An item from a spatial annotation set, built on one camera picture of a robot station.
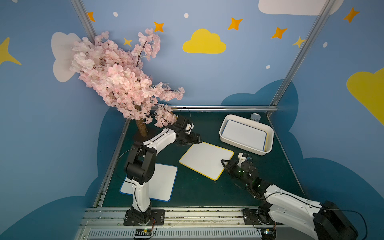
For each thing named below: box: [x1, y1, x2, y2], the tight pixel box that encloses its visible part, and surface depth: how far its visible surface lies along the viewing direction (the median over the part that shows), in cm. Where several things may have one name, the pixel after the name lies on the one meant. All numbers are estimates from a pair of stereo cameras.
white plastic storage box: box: [219, 114, 274, 156], surface depth 110 cm
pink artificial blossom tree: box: [69, 28, 185, 137], surface depth 70 cm
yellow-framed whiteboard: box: [179, 142, 234, 181], surface depth 92 cm
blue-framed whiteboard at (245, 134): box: [221, 119, 267, 152], surface depth 110 cm
